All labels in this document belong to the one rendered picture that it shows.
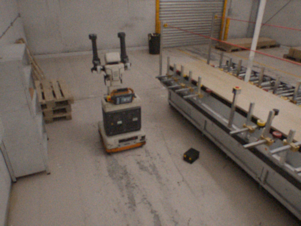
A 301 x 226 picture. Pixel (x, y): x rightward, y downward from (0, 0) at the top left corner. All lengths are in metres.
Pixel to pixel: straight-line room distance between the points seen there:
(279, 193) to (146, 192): 1.53
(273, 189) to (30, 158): 2.96
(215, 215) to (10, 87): 2.62
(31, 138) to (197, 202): 2.13
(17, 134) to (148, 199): 1.72
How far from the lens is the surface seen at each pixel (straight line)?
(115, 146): 3.51
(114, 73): 3.46
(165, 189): 3.06
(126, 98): 3.21
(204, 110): 3.37
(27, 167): 3.42
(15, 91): 2.92
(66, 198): 3.12
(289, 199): 3.10
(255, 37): 3.94
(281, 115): 3.13
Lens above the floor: 2.21
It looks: 28 degrees down
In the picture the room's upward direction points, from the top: straight up
